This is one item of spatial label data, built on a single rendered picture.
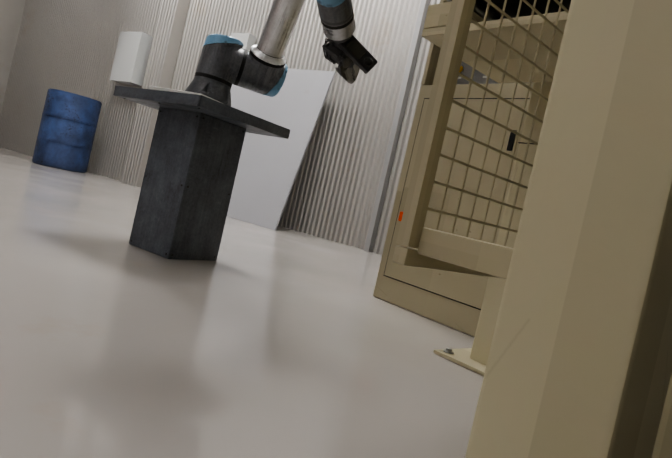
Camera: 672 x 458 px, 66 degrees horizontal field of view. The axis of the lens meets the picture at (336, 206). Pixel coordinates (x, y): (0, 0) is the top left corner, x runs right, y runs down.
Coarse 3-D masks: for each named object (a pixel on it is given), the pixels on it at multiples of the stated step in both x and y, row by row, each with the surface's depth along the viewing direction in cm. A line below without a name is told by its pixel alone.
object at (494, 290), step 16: (544, 96) 140; (544, 112) 139; (528, 128) 142; (528, 160) 141; (512, 176) 143; (528, 176) 140; (512, 192) 142; (512, 224) 141; (512, 240) 140; (496, 288) 141; (496, 304) 141; (480, 320) 143; (496, 320) 140; (480, 336) 142; (480, 352) 142
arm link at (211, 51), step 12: (216, 36) 204; (228, 36) 205; (204, 48) 206; (216, 48) 204; (228, 48) 205; (240, 48) 210; (204, 60) 205; (216, 60) 204; (228, 60) 205; (240, 60) 207; (204, 72) 204; (216, 72) 204; (228, 72) 207; (240, 72) 208
